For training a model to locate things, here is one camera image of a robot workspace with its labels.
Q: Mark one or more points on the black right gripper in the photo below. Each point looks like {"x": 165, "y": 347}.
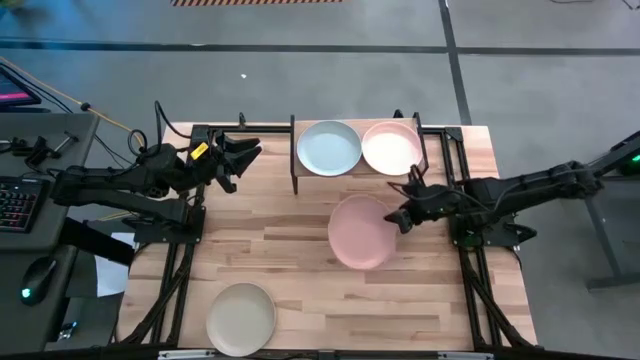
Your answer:
{"x": 430, "y": 202}

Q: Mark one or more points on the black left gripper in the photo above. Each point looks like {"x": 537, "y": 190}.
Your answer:
{"x": 212, "y": 167}

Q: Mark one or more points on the pink plate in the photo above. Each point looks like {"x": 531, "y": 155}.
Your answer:
{"x": 357, "y": 232}

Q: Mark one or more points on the light blue plate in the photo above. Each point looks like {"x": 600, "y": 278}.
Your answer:
{"x": 328, "y": 148}

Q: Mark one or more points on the beige plate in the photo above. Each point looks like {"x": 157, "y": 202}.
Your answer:
{"x": 241, "y": 320}

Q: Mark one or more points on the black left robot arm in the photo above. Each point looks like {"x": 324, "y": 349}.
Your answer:
{"x": 100, "y": 182}

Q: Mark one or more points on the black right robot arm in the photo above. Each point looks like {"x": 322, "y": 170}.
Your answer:
{"x": 525, "y": 187}

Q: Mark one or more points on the pale peach plate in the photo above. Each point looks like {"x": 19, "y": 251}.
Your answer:
{"x": 391, "y": 148}

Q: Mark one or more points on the white paper sheet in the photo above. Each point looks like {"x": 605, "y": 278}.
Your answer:
{"x": 110, "y": 275}

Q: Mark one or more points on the black side stand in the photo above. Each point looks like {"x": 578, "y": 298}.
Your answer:
{"x": 605, "y": 240}

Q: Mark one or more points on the black clamp tool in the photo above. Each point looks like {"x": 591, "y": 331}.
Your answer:
{"x": 37, "y": 150}

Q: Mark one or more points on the backlit keyboard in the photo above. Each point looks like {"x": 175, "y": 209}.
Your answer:
{"x": 17, "y": 205}

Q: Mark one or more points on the computer monitor on side desk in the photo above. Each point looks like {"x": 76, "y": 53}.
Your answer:
{"x": 12, "y": 92}

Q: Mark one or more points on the black box with green light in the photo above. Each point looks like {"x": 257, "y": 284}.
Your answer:
{"x": 632, "y": 162}

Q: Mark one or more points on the black computer mouse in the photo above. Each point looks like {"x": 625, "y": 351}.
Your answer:
{"x": 37, "y": 280}

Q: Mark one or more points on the grey side desk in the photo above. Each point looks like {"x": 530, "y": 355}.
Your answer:
{"x": 10, "y": 245}

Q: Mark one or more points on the wooden shelf with black frame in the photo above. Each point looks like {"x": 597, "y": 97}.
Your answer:
{"x": 300, "y": 172}

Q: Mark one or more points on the black metal rig frame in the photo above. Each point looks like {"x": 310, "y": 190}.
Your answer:
{"x": 454, "y": 134}

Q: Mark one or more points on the silver bracket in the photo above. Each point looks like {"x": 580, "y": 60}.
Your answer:
{"x": 185, "y": 354}
{"x": 465, "y": 355}

